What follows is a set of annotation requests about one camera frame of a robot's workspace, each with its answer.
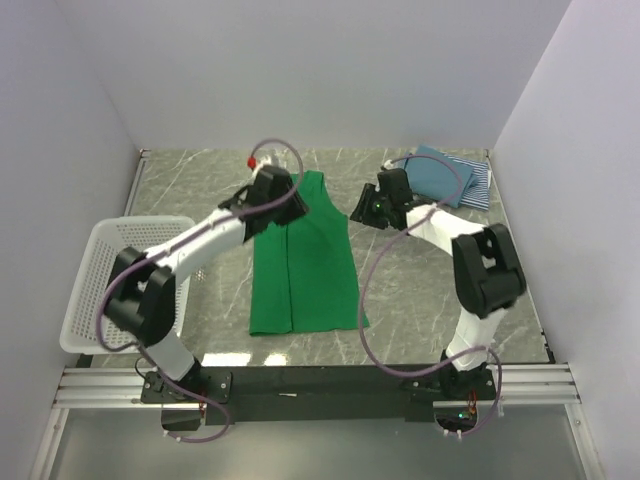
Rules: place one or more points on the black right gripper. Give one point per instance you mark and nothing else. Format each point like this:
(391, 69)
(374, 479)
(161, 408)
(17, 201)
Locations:
(362, 210)

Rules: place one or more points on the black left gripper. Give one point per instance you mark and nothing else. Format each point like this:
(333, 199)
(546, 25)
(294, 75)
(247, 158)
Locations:
(297, 210)

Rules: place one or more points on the teal blue tank top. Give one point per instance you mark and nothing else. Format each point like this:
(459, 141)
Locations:
(436, 176)

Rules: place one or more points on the blue white striped tank top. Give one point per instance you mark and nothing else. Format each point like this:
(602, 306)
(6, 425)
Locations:
(477, 193)

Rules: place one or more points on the green tank top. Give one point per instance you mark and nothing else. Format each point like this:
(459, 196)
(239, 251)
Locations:
(304, 274)

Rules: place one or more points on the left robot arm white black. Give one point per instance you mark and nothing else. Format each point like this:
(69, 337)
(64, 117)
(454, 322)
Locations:
(140, 298)

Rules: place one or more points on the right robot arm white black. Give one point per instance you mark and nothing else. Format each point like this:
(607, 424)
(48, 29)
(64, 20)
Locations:
(488, 277)

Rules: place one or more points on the white plastic laundry basket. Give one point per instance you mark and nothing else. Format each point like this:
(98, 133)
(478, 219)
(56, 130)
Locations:
(107, 239)

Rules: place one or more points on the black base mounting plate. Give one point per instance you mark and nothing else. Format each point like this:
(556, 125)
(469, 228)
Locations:
(306, 393)

